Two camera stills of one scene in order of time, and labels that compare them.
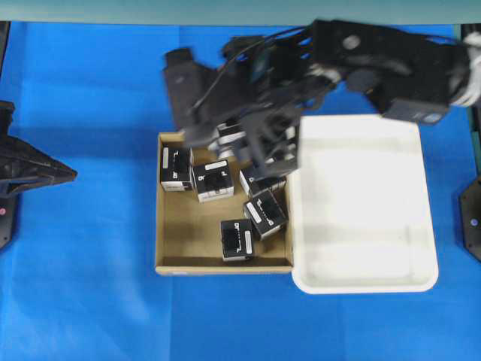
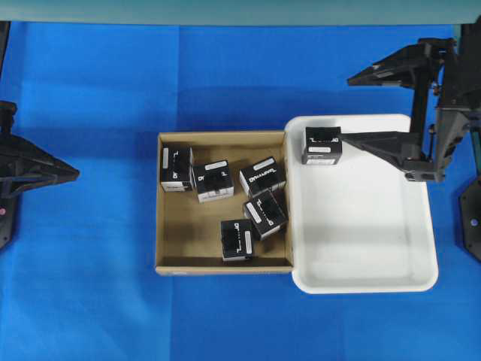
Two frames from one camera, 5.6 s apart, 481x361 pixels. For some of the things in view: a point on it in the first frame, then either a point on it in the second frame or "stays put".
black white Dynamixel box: x=213 y=180 stays put
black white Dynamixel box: x=264 y=213 stays put
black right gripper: x=276 y=74 to x=446 y=74
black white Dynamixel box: x=231 y=134 to x=322 y=146
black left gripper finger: x=23 y=166 stays put
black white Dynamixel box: x=255 y=187 stays put
